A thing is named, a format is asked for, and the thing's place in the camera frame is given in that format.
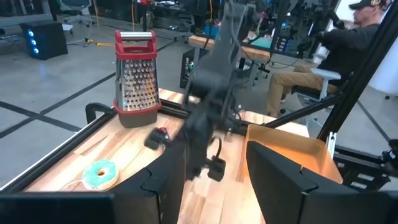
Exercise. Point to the black computer case under table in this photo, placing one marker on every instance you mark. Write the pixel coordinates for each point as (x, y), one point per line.
(188, 68)

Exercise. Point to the black computer tower blue lights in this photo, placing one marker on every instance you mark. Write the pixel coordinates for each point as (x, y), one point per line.
(43, 40)

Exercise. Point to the white office chair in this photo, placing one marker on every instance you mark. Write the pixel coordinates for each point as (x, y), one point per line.
(325, 76)

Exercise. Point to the blue plastic bin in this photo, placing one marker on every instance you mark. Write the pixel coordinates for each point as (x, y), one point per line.
(211, 31)

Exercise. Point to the orange plastic tray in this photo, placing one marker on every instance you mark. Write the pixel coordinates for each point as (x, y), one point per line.
(298, 149)

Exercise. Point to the person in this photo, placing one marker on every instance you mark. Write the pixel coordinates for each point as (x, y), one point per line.
(345, 46)

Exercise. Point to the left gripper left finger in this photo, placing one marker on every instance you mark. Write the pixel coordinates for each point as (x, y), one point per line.
(161, 186)

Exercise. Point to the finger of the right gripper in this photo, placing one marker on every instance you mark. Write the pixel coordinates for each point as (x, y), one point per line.
(216, 169)
(154, 140)

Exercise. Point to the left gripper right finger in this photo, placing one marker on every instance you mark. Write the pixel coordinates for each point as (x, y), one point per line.
(276, 186)

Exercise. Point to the red metal box grater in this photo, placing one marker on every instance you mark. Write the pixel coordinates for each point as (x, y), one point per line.
(136, 81)

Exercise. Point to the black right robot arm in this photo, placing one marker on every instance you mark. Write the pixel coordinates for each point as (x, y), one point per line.
(224, 56)

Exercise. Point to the blue frosted donut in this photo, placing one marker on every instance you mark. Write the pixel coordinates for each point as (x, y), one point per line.
(101, 174)

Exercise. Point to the black frame clamp hook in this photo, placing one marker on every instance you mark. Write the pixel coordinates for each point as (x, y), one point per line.
(96, 109)

